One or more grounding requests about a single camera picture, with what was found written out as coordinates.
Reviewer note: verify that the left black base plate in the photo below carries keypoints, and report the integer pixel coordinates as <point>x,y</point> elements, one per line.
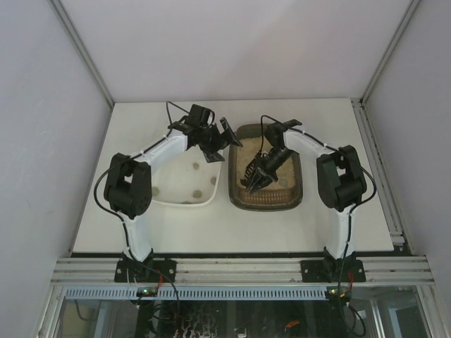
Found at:
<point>150,270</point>

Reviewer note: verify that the black slotted litter scoop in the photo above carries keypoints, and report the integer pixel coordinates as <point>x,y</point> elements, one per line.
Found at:
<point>253,180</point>

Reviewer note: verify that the brown translucent litter box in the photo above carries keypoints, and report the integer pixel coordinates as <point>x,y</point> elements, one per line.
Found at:
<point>273,197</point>

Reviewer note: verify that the right aluminium side rail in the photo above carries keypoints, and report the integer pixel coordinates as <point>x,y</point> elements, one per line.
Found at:
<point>389,206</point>

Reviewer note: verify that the grey slotted cable duct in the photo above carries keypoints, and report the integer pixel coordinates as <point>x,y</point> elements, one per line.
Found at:
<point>267,293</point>

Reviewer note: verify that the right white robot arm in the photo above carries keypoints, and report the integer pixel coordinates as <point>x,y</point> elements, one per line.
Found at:
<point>339,175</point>

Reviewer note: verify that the white plastic tray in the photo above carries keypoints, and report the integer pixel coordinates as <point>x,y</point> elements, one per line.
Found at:
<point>177,180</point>

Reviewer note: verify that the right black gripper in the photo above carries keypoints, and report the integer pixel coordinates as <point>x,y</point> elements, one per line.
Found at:
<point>260,170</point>

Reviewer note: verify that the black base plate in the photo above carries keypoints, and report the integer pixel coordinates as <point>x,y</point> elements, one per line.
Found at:
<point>150,270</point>
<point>329,269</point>

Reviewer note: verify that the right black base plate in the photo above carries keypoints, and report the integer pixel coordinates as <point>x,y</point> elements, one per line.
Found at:
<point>329,269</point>

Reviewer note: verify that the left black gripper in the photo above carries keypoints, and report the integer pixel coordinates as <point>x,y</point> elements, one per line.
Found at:
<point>218,139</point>

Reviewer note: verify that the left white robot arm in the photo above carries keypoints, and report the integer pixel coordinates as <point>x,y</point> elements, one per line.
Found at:
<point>125,189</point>

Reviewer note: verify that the aluminium mounting rail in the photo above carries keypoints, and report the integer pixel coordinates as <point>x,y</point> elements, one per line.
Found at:
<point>373,271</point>

